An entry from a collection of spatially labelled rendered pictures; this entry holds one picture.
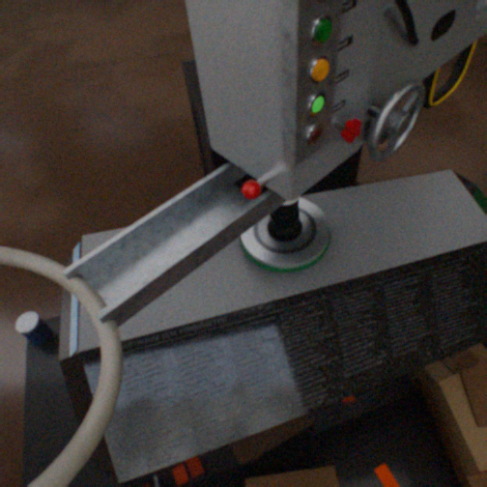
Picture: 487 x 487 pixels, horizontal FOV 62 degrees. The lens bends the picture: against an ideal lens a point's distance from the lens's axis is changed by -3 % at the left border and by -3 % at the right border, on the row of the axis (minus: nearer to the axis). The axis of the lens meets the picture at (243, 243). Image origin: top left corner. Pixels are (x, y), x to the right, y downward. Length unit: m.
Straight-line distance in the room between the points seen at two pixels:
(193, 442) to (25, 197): 2.01
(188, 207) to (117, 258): 0.16
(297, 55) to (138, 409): 0.81
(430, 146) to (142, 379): 2.18
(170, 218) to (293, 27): 0.41
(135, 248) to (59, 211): 1.81
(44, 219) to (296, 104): 2.13
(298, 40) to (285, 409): 0.81
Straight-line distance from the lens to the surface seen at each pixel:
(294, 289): 0.98
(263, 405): 1.05
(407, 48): 0.84
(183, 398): 1.02
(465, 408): 1.64
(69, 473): 0.56
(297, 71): 0.54
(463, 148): 2.77
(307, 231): 1.00
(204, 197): 0.81
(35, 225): 2.56
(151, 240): 0.77
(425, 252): 1.09
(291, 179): 0.69
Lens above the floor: 1.67
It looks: 53 degrees down
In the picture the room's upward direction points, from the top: 7 degrees counter-clockwise
